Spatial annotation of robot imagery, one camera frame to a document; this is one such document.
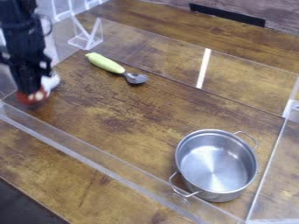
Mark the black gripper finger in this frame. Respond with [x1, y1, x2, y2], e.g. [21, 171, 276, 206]
[28, 70, 42, 93]
[10, 68, 29, 95]

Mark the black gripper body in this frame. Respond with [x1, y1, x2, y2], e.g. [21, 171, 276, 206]
[0, 51, 52, 77]

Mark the red white-spotted toy mushroom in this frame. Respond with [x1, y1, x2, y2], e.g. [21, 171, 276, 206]
[14, 73, 61, 106]

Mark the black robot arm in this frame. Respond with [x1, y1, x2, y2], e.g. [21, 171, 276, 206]
[0, 0, 52, 95]

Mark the silver metal pot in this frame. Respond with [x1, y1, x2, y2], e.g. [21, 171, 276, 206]
[168, 129, 257, 203]

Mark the black strip on table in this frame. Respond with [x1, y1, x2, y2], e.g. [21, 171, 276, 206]
[189, 3, 267, 27]

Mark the yellow-handled metal spoon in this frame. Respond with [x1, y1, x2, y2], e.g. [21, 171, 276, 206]
[85, 52, 148, 85]

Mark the clear acrylic enclosure wall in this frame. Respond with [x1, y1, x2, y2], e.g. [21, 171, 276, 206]
[0, 0, 299, 224]

